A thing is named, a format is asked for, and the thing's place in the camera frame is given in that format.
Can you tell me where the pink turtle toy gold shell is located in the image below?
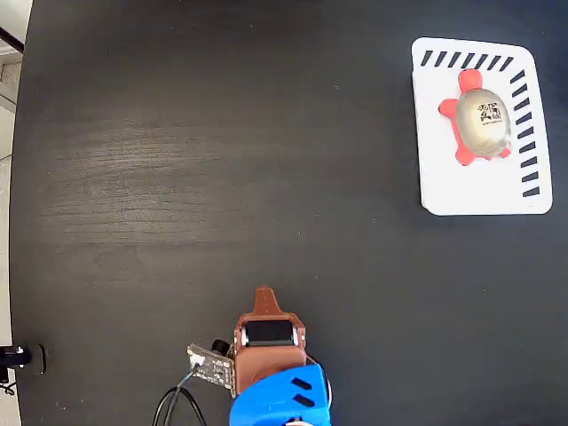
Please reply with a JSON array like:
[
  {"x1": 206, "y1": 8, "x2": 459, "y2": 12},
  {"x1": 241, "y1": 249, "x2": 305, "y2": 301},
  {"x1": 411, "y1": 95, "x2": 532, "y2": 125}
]
[{"x1": 438, "y1": 68, "x2": 514, "y2": 166}]

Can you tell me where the black table clamp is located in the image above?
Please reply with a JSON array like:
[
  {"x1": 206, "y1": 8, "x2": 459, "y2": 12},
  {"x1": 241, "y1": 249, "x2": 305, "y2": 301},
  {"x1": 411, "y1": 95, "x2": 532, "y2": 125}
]
[{"x1": 0, "y1": 343, "x2": 48, "y2": 376}]

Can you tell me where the black metal bar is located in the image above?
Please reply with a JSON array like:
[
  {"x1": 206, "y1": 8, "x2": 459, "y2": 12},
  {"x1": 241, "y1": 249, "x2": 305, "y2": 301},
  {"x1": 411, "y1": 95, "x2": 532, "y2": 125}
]
[{"x1": 0, "y1": 25, "x2": 26, "y2": 53}]

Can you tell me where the black camera circuit board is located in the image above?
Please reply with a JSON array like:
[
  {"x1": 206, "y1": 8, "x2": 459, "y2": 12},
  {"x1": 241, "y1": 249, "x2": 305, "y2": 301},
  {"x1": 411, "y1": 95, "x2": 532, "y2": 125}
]
[{"x1": 185, "y1": 339, "x2": 236, "y2": 398}]

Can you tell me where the white plastic tray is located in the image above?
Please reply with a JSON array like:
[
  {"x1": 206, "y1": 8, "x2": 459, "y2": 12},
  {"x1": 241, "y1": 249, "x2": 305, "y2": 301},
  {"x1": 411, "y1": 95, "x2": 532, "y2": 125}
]
[{"x1": 410, "y1": 36, "x2": 554, "y2": 217}]

